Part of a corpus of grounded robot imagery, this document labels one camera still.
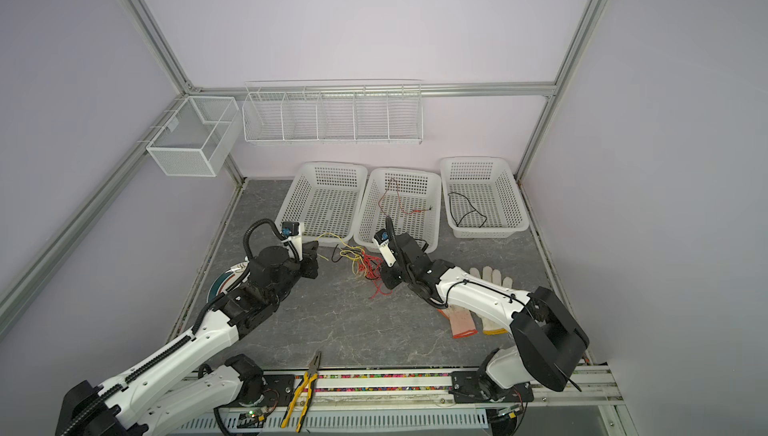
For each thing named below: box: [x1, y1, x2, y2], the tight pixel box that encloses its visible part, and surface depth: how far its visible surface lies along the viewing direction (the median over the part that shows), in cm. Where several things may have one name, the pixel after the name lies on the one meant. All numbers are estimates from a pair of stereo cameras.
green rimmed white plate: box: [207, 261, 249, 303], surface depth 93 cm
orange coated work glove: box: [438, 304, 479, 339], surface depth 85 cm
